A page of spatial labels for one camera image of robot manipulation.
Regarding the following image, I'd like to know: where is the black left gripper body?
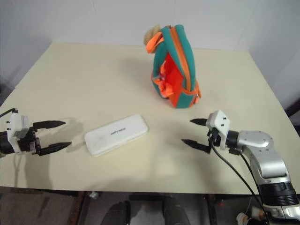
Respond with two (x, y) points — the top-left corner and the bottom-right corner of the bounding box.
(17, 126), (42, 157)

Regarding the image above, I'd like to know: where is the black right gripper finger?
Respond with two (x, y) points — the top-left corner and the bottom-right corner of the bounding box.
(189, 118), (208, 127)
(181, 139), (210, 153)

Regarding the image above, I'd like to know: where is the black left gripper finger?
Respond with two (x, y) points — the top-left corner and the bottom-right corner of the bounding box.
(38, 142), (72, 157)
(32, 120), (67, 136)

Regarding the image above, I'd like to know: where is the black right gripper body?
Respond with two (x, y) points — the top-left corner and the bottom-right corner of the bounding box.
(206, 127), (222, 155)

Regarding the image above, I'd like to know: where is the teal and orange backpack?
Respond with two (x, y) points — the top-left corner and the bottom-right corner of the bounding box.
(145, 23), (202, 110)

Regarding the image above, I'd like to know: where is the white pencil case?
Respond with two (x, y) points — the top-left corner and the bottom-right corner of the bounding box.
(84, 114), (149, 158)

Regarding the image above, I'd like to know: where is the beige plush toy pendant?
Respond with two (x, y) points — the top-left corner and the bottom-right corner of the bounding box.
(143, 25), (162, 45)

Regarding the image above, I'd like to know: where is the dark rounded shape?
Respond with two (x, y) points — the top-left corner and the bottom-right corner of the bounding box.
(162, 196), (191, 225)
(100, 201), (131, 225)

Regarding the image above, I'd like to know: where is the white orange round connector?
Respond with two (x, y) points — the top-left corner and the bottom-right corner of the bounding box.
(251, 205), (266, 219)
(236, 211), (249, 225)

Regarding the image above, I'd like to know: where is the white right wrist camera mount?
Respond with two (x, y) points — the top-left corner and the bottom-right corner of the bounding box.
(206, 109), (232, 150)

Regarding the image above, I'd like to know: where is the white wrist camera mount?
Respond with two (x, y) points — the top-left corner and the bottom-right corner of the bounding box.
(4, 112), (31, 153)
(206, 109), (232, 150)

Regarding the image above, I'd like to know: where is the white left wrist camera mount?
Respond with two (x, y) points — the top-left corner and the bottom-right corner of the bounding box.
(4, 112), (31, 153)

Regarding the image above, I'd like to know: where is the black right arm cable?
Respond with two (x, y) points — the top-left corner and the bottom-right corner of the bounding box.
(209, 137), (268, 220)

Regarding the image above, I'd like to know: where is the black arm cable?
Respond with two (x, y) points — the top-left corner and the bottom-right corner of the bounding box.
(0, 108), (19, 119)
(209, 137), (268, 220)

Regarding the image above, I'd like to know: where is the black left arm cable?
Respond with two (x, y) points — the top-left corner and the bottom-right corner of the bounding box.
(0, 108), (19, 119)

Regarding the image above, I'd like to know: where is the black metal table frame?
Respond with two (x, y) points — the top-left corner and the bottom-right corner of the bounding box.
(0, 187), (262, 225)

